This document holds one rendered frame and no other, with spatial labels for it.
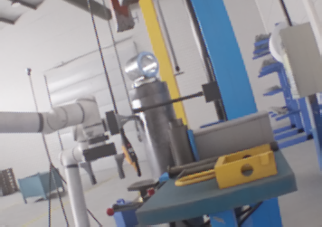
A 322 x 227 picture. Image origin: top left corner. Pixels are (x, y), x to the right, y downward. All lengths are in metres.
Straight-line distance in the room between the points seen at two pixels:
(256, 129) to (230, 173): 0.49
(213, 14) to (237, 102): 0.47
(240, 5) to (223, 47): 11.14
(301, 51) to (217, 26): 0.51
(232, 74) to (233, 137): 0.50
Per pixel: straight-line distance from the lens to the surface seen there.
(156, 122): 1.83
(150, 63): 1.98
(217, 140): 1.36
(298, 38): 1.99
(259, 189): 0.85
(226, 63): 1.77
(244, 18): 12.78
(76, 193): 1.95
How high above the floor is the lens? 1.27
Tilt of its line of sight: 2 degrees up
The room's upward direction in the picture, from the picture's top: 16 degrees counter-clockwise
